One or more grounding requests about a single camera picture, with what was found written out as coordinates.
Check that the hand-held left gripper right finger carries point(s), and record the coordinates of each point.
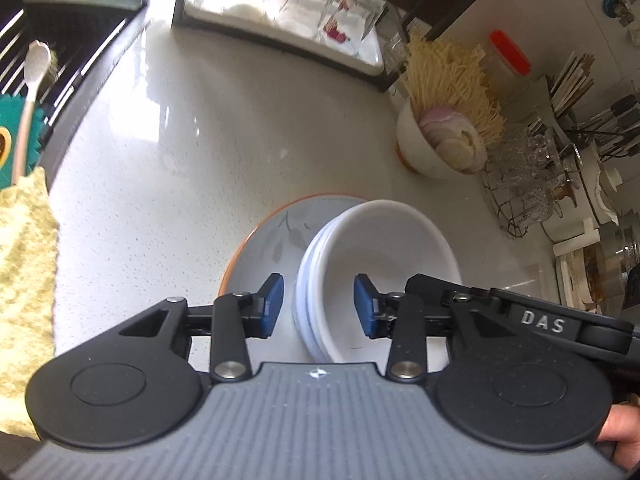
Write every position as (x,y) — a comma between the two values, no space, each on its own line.
(364,305)

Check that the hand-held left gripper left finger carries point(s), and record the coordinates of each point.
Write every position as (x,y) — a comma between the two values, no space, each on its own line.
(272,305)

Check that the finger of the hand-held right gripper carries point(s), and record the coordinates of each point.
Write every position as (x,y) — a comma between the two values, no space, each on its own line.
(430,284)

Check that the white blue-striped bowl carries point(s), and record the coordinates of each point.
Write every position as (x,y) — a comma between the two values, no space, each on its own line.
(395,245)
(302,280)

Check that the large white leaf-print deep plate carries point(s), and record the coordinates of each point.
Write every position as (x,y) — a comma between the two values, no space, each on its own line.
(270,240)

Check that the person's right hand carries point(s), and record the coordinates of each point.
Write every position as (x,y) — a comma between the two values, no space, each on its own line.
(622,425)

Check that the glass electric kettle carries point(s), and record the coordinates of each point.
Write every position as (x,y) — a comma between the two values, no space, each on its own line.
(605,265)

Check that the white bowl holding garlic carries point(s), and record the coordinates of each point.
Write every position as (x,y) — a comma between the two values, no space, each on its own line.
(425,155)

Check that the white electric cooking pot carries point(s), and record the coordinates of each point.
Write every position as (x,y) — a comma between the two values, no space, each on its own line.
(610,185)

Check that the garlic and onion pieces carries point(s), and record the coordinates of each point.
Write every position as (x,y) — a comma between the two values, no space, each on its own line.
(452,135)

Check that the red-lidded plastic jar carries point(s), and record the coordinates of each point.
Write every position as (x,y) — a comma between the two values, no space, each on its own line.
(507,65)

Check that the chopstick holder with chopsticks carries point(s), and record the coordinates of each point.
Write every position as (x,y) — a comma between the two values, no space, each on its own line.
(570,85)

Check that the yellow dish cloth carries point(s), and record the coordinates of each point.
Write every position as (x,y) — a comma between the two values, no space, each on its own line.
(25,285)

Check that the white drip tray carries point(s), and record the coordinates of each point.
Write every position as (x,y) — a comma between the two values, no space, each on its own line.
(250,17)

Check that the teal sunflower mat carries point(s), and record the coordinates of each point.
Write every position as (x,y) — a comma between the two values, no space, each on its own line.
(10,145)

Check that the roll-up sink drying rack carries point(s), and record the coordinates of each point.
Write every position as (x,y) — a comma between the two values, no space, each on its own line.
(85,50)

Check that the black kitchen sink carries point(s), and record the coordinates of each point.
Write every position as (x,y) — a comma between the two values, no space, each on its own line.
(60,15)

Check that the wall rail with hanging utensils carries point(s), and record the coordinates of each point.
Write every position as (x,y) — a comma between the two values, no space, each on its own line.
(615,120)

